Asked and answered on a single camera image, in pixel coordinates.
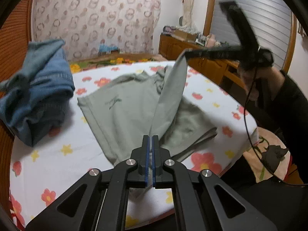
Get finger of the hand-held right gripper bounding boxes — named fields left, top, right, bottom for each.
left=184, top=45, right=243, bottom=59

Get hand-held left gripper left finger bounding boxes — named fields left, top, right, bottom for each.
left=25, top=135, right=152, bottom=231

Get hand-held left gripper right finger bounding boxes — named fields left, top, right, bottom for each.
left=152, top=135, right=277, bottom=231

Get grey-green t-shirt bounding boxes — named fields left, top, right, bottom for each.
left=77, top=49, right=218, bottom=166

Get person's right forearm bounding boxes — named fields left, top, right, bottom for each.
left=241, top=70, right=308, bottom=154

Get grey window shutter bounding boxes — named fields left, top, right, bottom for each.
left=209, top=0, right=295, bottom=70

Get cardboard box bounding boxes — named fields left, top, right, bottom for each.
left=172, top=29, right=198, bottom=41

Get wooden cabinet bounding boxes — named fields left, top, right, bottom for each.
left=159, top=34, right=243, bottom=87

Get lace curtain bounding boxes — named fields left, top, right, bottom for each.
left=182, top=0, right=195, bottom=29

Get white flowered bedsheet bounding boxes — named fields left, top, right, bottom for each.
left=10, top=61, right=259, bottom=229

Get person in black clothing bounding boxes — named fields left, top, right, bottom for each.
left=244, top=65, right=308, bottom=187

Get round cat-print cushion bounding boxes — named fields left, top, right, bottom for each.
left=243, top=126, right=293, bottom=183

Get blue bag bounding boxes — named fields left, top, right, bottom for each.
left=99, top=42, right=119, bottom=53

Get person's dark-clothed leg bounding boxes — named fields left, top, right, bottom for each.
left=217, top=156, right=308, bottom=231

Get blue jeans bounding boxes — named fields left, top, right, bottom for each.
left=0, top=38, right=75, bottom=147

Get slatted wooden wardrobe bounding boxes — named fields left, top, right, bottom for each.
left=0, top=0, right=35, bottom=222

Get ring-patterned curtain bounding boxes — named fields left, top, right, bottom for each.
left=31, top=0, right=162, bottom=62

